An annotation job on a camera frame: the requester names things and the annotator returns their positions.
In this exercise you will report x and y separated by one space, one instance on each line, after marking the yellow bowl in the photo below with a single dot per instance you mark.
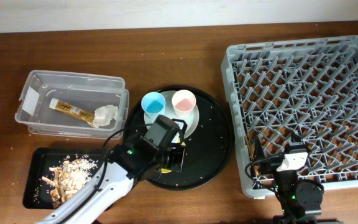
165 171

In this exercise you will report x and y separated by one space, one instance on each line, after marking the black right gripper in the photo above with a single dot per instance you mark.
272 163

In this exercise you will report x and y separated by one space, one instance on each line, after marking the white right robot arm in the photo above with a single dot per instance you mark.
300 199

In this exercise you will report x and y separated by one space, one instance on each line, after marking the white label on bin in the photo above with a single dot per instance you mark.
30 101

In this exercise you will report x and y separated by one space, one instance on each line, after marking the clear plastic waste bin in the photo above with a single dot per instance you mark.
86 91

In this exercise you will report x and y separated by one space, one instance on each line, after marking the grey dishwasher rack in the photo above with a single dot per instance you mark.
307 86

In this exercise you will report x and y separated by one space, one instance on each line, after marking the gold snack wrapper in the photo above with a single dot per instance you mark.
72 111

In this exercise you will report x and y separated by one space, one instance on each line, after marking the food scraps pile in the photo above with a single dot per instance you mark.
65 179

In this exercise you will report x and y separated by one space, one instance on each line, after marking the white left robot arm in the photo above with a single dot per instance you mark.
107 186

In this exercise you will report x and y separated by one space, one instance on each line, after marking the black rectangular tray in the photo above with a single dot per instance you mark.
40 159

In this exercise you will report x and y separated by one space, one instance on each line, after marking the round black tray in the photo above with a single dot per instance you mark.
208 148

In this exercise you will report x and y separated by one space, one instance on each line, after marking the light blue cup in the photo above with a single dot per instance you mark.
153 104

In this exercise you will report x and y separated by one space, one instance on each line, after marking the wooden chopstick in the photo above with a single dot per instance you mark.
248 146

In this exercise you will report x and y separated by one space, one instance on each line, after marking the pink cup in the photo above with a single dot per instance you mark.
183 101

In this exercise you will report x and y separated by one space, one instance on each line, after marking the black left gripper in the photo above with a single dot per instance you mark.
179 165

